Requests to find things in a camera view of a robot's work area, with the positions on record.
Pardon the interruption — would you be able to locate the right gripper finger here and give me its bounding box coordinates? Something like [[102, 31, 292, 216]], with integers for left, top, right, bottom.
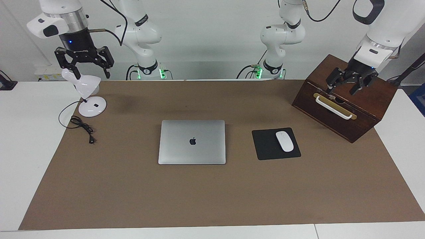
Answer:
[[54, 47, 81, 80], [96, 46, 115, 80]]

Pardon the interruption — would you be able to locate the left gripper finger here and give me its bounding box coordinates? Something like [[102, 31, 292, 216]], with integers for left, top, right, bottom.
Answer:
[[326, 67, 348, 95], [349, 71, 379, 96]]

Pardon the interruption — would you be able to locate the grey aluminium laptop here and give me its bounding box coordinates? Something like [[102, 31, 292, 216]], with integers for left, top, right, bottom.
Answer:
[[158, 120, 226, 165]]

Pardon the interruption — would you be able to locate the dark brown wooden box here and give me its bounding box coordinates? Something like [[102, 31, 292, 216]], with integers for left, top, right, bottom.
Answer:
[[292, 54, 398, 143]]

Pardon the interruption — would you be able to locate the white desk lamp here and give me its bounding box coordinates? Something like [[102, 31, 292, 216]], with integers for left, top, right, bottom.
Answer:
[[61, 67, 107, 118]]

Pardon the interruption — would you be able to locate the black tripod leg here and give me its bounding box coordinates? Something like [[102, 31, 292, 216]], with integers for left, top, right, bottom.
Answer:
[[387, 52, 425, 87]]

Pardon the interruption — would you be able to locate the blue crate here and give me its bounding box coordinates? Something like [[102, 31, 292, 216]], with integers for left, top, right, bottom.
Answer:
[[409, 83, 425, 117]]

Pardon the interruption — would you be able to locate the black stand base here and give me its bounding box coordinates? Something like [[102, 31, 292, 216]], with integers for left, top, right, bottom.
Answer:
[[0, 70, 18, 91]]

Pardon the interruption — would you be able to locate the white computer mouse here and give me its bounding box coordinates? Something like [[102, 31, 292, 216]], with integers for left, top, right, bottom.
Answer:
[[276, 131, 295, 152]]

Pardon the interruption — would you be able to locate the black mouse pad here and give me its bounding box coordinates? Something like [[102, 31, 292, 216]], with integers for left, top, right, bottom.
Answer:
[[252, 127, 301, 161]]

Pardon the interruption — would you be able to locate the brown table mat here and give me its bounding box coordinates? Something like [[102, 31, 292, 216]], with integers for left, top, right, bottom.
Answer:
[[18, 80, 425, 230]]

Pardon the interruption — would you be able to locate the white wall power strip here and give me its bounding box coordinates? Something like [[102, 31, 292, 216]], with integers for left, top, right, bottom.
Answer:
[[34, 65, 65, 82]]

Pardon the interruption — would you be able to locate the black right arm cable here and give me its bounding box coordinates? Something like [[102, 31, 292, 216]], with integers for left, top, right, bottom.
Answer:
[[87, 0, 128, 47]]

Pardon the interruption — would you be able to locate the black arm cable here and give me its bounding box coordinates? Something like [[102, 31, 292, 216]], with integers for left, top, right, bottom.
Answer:
[[303, 0, 342, 23], [87, 0, 128, 47]]

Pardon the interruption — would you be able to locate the white box handle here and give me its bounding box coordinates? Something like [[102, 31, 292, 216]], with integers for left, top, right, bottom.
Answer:
[[315, 96, 353, 120]]

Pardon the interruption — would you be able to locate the brass handle plate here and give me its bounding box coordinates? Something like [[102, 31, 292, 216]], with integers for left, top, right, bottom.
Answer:
[[313, 93, 358, 120]]

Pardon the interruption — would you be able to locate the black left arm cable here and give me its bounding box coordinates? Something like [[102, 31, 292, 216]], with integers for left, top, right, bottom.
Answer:
[[303, 0, 342, 23]]

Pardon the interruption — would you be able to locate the black lamp power cable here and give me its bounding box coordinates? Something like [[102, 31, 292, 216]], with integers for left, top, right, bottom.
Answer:
[[58, 101, 97, 145]]

